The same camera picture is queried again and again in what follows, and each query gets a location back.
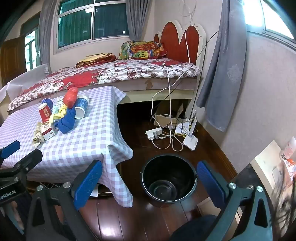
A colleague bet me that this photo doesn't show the floral bed sheet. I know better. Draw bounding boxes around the floral bed sheet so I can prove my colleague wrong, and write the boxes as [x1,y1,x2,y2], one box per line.
[8,58,201,112]

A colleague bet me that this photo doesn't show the red plastic bag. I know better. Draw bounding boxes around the red plastic bag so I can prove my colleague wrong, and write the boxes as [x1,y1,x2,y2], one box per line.
[63,87,79,107]

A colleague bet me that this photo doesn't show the cardboard box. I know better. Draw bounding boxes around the cardboard box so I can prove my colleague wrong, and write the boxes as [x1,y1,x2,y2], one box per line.
[154,103,185,128]

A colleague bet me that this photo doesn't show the red white small carton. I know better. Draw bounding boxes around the red white small carton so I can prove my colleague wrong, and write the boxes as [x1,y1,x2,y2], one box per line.
[41,122,58,141]

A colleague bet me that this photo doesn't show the white cloth cover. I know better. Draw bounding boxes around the white cloth cover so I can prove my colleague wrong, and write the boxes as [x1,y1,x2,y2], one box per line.
[0,64,50,102]

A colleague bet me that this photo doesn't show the large sliding window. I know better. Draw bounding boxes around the large sliding window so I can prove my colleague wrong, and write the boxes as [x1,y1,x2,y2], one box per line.
[54,0,130,54]

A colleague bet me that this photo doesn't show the person's dark clothing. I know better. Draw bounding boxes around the person's dark clothing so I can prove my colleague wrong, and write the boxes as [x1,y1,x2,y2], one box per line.
[173,214,223,241]

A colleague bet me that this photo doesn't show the yellow red folded blanket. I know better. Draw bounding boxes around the yellow red folded blanket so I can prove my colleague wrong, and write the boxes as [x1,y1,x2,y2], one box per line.
[76,53,117,68]

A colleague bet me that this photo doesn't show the yellow thin cable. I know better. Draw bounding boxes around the yellow thin cable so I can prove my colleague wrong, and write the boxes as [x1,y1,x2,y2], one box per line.
[159,131,188,140]

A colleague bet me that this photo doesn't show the white power strip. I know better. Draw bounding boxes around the white power strip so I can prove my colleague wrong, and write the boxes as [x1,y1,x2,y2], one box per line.
[146,127,163,141]

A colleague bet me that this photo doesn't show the yellow towel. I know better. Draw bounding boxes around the yellow towel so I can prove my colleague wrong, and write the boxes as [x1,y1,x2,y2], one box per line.
[48,105,67,122]

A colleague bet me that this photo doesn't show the green framed window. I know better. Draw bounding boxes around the green framed window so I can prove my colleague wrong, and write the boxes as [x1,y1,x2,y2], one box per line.
[20,13,41,72]

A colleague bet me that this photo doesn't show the white cabinet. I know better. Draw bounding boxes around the white cabinet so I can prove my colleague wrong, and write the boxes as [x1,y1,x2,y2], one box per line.
[251,139,296,209]

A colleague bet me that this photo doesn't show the white charger cable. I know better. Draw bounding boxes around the white charger cable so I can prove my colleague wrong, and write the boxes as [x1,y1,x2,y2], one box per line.
[162,62,176,151]

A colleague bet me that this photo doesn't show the person's left hand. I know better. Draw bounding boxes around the person's left hand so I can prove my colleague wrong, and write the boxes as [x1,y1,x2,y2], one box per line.
[7,200,26,230]

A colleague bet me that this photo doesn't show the beige crumpled cloth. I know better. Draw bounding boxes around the beige crumpled cloth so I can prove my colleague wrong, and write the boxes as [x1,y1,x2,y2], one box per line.
[31,123,47,149]

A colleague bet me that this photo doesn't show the colourful pillow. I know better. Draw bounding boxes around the colourful pillow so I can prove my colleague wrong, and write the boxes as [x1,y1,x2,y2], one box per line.
[120,40,167,60]

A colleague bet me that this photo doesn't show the dark shaggy cloth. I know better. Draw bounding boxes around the dark shaggy cloth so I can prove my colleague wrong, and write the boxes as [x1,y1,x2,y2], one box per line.
[273,173,296,233]

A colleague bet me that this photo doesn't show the black cable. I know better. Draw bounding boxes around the black cable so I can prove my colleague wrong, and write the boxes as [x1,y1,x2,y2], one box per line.
[159,31,219,109]

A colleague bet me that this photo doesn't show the bright corner window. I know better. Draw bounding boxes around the bright corner window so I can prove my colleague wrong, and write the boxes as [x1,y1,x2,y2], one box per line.
[245,0,295,41]

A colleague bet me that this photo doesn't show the white router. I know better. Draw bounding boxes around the white router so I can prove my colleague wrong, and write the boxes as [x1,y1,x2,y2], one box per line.
[183,117,199,151]

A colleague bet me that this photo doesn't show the orange printed paper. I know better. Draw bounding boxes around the orange printed paper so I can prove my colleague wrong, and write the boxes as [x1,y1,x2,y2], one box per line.
[279,137,296,177]

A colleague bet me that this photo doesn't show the red paper cup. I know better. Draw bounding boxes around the red paper cup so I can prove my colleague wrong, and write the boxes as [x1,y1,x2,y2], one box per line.
[38,103,52,122]

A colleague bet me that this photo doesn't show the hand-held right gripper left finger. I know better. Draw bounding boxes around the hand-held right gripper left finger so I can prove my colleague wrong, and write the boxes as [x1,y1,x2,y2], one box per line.
[25,159,103,241]

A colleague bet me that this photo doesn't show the blue cloth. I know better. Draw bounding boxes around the blue cloth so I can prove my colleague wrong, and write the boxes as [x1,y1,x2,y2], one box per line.
[57,107,78,135]

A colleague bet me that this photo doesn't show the grey patterned curtain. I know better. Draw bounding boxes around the grey patterned curtain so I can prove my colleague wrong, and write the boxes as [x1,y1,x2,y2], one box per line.
[196,0,247,132]

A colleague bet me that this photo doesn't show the checkered tablecloth table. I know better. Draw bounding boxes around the checkered tablecloth table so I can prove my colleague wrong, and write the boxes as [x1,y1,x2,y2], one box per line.
[0,86,134,208]

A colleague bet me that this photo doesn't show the white network box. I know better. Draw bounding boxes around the white network box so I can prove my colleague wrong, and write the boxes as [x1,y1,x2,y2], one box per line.
[175,122,189,135]

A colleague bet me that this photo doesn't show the long white cable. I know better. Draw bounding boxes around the long white cable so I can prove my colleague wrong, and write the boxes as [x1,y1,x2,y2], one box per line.
[151,0,197,151]

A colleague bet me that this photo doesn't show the black plastic bucket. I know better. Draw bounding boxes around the black plastic bucket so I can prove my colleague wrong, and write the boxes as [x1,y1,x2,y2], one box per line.
[140,155,199,208]

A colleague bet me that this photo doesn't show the brown wooden door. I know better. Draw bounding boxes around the brown wooden door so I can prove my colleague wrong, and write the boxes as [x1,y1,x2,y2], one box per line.
[0,35,27,81]

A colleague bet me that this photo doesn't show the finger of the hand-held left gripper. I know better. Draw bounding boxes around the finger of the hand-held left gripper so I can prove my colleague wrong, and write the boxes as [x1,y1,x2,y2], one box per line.
[0,148,43,180]
[0,140,21,166]

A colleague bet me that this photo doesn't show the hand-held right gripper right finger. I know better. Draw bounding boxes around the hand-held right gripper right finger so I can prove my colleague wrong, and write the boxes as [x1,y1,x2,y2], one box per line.
[196,160,274,241]

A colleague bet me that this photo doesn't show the red white headboard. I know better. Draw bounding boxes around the red white headboard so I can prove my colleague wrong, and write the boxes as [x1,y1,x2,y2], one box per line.
[154,20,207,70]

